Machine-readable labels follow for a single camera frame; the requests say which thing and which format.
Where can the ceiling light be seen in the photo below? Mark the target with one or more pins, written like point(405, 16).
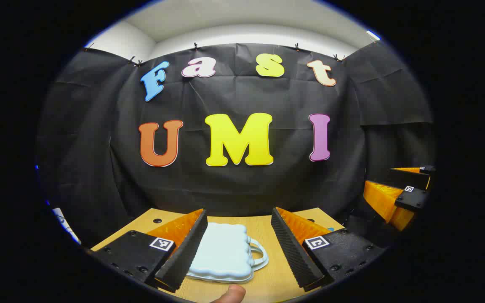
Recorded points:
point(373, 35)

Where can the black backdrop cloth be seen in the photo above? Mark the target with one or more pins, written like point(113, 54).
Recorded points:
point(234, 189)

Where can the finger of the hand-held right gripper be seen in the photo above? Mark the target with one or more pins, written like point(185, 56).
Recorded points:
point(415, 176)
point(383, 200)

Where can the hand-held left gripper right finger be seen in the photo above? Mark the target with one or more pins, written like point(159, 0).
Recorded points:
point(293, 252)

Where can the white printed sheet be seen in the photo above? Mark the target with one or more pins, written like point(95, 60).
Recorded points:
point(63, 223)

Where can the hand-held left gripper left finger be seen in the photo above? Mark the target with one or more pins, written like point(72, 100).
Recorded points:
point(187, 252)

